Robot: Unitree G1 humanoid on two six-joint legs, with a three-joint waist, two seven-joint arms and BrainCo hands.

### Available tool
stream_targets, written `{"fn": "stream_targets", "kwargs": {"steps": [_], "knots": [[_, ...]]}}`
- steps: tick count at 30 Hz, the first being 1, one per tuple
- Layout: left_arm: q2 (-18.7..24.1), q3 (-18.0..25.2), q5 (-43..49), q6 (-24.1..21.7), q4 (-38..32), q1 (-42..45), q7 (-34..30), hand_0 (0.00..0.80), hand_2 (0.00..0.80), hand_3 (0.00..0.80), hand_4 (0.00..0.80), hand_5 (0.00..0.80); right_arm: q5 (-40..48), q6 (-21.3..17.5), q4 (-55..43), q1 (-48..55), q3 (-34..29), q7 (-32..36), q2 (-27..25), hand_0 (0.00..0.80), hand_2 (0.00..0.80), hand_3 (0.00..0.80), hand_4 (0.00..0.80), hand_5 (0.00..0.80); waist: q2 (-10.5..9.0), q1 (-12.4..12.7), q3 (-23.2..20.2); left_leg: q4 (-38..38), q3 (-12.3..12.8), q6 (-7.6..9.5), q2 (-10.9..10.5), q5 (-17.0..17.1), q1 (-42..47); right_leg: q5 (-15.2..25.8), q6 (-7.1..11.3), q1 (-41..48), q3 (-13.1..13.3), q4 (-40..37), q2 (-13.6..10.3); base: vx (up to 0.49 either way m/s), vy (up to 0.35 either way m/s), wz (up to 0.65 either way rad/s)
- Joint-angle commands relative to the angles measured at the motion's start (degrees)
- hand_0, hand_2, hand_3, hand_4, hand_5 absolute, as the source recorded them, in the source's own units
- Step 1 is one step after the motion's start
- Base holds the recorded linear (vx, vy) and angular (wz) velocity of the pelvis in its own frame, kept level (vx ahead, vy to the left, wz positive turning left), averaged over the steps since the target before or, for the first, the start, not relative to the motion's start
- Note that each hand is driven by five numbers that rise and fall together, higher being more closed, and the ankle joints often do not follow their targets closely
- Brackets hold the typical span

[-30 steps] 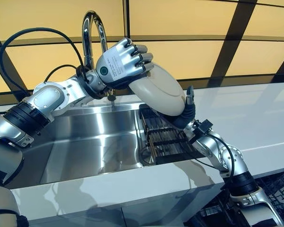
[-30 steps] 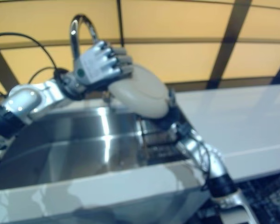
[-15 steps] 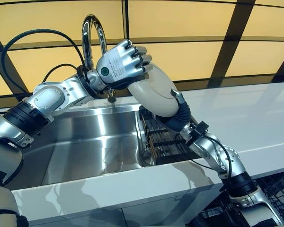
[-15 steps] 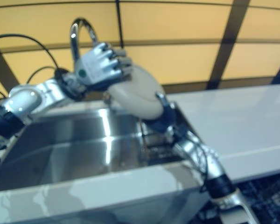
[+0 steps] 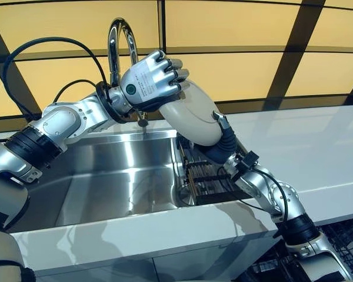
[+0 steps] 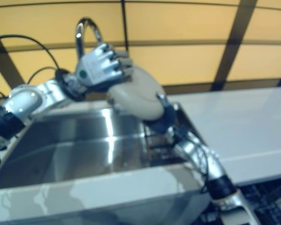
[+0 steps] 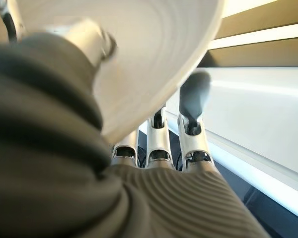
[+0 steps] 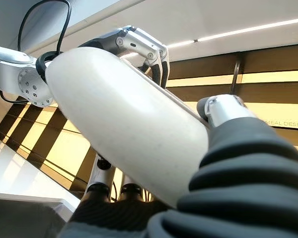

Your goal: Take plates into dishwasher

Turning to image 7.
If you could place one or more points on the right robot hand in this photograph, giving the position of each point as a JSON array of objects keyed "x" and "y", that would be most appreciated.
[{"x": 15, "y": 22}]

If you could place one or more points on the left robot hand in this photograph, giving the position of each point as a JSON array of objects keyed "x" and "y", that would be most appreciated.
[{"x": 39, "y": 148}]

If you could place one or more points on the dark framed yellow window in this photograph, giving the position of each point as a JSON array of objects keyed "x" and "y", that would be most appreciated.
[{"x": 250, "y": 57}]

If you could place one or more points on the cream round plate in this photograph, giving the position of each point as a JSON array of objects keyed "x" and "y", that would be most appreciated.
[{"x": 151, "y": 49}]

